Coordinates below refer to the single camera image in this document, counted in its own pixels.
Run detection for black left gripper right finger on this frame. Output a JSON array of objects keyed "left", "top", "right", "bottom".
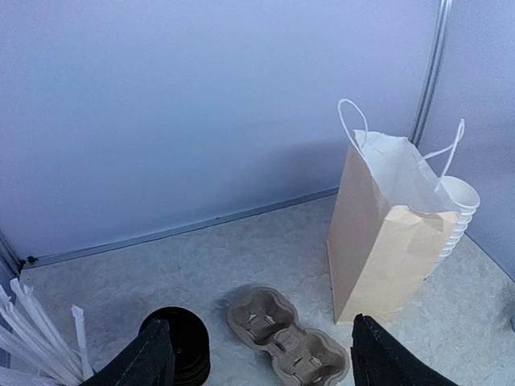
[{"left": 351, "top": 314, "right": 454, "bottom": 386}]

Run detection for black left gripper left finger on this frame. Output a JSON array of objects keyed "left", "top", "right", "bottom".
[{"left": 86, "top": 319, "right": 175, "bottom": 386}]

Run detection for brown paper takeout bag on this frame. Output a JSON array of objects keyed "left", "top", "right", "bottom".
[{"left": 327, "top": 123, "right": 464, "bottom": 325}]

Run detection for stack of black cup lids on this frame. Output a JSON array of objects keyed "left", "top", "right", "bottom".
[{"left": 138, "top": 306, "right": 211, "bottom": 386}]

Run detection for brown cardboard cup carrier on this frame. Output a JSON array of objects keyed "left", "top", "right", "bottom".
[{"left": 227, "top": 286, "right": 351, "bottom": 385}]

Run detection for stack of white paper cups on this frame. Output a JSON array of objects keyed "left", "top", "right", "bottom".
[{"left": 426, "top": 175, "right": 480, "bottom": 277}]

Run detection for right aluminium corner post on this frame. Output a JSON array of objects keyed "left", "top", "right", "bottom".
[{"left": 410, "top": 0, "right": 453, "bottom": 146}]

